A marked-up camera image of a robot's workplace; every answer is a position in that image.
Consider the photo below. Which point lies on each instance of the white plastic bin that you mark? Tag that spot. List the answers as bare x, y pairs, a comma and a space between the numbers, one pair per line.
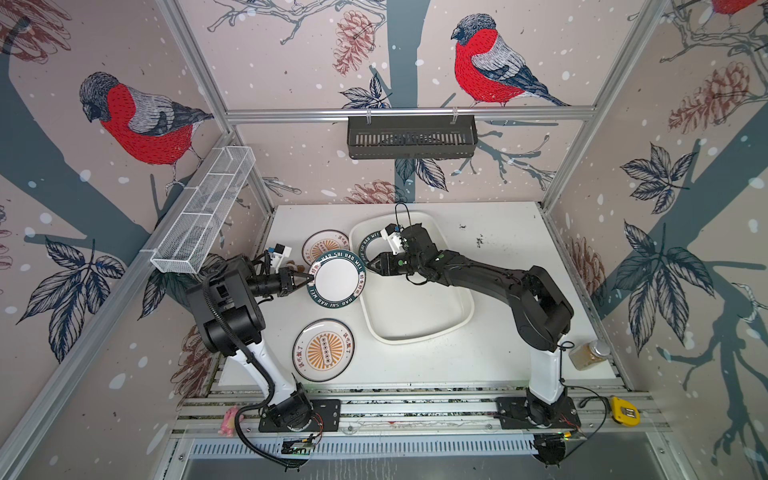
398, 312

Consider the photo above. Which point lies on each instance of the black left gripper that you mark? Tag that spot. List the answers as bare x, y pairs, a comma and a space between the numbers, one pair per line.
285, 281

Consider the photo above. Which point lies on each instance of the brown cookies pile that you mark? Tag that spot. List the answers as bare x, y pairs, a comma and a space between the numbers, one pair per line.
293, 266

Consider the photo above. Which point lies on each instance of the glass spice jar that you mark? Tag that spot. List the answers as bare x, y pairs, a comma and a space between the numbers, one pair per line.
589, 354

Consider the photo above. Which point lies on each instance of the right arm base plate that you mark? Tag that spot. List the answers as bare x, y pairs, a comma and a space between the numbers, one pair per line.
519, 413

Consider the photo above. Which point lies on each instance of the orange sunburst plate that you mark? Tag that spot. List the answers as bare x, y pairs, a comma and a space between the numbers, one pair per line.
323, 241
323, 350

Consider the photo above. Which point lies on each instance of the green rim plate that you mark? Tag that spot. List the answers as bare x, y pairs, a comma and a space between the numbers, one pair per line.
339, 278
362, 250

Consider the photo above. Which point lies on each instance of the yellow tape measure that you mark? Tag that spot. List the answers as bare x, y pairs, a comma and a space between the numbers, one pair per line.
624, 412

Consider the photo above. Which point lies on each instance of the white wire mesh basket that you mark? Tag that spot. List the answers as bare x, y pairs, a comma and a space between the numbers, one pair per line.
194, 231

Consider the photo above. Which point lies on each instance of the black wall basket shelf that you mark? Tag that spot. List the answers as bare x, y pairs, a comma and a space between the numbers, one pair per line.
437, 137

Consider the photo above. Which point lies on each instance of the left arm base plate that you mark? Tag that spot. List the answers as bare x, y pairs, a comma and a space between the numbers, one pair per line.
325, 416

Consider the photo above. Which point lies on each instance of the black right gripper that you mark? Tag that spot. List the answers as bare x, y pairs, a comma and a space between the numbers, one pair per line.
386, 256

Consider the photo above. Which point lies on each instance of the aluminium rail front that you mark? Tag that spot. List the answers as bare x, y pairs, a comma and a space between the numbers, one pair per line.
435, 411

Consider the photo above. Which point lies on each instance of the pink small object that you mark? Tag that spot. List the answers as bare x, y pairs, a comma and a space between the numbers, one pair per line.
227, 426

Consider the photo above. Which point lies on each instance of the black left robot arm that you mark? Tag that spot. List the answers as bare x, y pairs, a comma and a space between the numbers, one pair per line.
226, 309

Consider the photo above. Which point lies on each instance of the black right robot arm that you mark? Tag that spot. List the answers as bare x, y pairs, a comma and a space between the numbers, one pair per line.
540, 310

